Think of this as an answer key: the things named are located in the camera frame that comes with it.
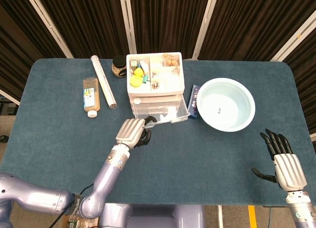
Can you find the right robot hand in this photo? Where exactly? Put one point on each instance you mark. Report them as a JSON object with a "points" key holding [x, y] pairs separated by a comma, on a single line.
{"points": [[288, 170]]}

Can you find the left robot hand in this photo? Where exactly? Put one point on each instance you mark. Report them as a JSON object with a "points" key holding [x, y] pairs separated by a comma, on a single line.
{"points": [[129, 131]]}

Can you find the clear plastic drawer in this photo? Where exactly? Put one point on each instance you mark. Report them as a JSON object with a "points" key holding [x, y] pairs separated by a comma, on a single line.
{"points": [[158, 109]]}

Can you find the white plastic drawer organizer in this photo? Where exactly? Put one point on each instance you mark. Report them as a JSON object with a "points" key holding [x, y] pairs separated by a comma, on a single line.
{"points": [[172, 86]]}

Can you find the right purple robot arm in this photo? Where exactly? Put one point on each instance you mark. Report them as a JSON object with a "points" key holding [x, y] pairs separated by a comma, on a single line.
{"points": [[301, 208]]}

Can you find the left purple robot arm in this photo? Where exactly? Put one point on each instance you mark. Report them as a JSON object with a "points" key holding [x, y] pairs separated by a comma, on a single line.
{"points": [[106, 173]]}

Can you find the small white round object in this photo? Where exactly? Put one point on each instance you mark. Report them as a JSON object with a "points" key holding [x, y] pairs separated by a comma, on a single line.
{"points": [[137, 100]]}

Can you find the white folded paper piece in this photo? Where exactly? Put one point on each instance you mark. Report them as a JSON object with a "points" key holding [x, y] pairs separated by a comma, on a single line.
{"points": [[170, 112]]}

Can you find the yellow round lid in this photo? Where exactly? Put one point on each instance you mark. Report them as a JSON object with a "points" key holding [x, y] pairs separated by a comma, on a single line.
{"points": [[135, 81]]}

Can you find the amber tea plastic bottle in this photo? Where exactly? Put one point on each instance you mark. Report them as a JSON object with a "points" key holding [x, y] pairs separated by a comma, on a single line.
{"points": [[91, 94]]}

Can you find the pile of small colourful clips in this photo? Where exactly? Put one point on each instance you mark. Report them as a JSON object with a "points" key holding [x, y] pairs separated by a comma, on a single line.
{"points": [[155, 85]]}

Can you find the teal binder clips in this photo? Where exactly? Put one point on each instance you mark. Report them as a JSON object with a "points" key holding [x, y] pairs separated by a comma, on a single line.
{"points": [[146, 79]]}

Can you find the long clear plastic tube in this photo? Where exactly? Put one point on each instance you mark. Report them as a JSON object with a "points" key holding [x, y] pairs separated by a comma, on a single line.
{"points": [[102, 81]]}

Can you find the blue felt table cover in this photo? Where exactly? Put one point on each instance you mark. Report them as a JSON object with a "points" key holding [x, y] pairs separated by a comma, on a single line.
{"points": [[185, 159]]}

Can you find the silver paper clips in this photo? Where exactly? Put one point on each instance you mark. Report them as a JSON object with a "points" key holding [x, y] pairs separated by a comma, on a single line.
{"points": [[155, 73]]}

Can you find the glass jar with black lid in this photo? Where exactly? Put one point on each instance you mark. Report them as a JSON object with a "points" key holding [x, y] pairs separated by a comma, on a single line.
{"points": [[118, 65]]}

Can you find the small green square eraser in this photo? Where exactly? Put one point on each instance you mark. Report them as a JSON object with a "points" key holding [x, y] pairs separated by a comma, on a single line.
{"points": [[133, 63]]}

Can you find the dark blue printed carton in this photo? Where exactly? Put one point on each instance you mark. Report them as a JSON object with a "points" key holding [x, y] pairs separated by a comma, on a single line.
{"points": [[195, 99]]}

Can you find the metal binder clips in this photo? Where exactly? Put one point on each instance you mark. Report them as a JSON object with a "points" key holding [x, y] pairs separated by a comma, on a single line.
{"points": [[176, 70]]}

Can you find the tan wooden ball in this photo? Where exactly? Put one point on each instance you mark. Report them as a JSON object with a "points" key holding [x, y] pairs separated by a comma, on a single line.
{"points": [[165, 55], [174, 62], [168, 62]]}

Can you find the white table leg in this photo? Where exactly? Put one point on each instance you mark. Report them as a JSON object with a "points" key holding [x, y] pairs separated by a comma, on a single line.
{"points": [[220, 216]]}

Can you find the purple robot torso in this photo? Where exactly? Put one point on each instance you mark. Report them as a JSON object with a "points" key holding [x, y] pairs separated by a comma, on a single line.
{"points": [[153, 216]]}

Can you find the light blue plastic basin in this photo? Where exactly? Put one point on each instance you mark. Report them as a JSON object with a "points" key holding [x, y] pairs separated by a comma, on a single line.
{"points": [[227, 102]]}

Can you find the dark brown pleated curtain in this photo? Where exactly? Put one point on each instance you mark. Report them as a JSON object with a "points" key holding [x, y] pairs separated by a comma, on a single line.
{"points": [[168, 20]]}

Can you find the black equipment case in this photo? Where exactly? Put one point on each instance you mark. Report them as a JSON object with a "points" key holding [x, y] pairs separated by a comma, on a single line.
{"points": [[8, 108]]}

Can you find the white frame post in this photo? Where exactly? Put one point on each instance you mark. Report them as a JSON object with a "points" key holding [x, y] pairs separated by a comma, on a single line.
{"points": [[49, 25], [128, 23], [10, 97], [293, 39], [205, 28]]}

